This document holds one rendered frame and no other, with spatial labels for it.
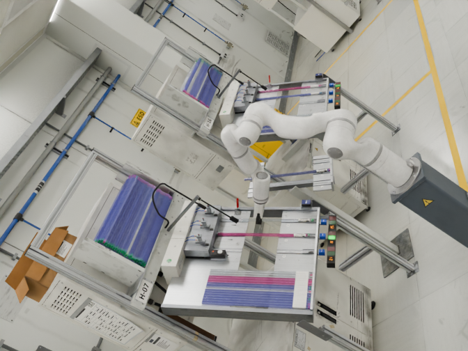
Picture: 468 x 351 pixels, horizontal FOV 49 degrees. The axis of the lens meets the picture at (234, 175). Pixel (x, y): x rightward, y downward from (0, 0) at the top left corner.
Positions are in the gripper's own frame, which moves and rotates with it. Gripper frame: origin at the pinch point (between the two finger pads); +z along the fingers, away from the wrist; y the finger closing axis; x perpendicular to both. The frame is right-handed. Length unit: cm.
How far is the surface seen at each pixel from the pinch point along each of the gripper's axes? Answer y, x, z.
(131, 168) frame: -11, -74, -15
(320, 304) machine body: 21, 39, 38
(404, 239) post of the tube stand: -38, 88, 37
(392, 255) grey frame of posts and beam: -10, 77, 24
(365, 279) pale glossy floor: -28, 70, 69
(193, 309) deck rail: 60, -22, 4
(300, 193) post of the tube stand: -29.2, 20.6, 3.3
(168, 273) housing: 41, -39, 5
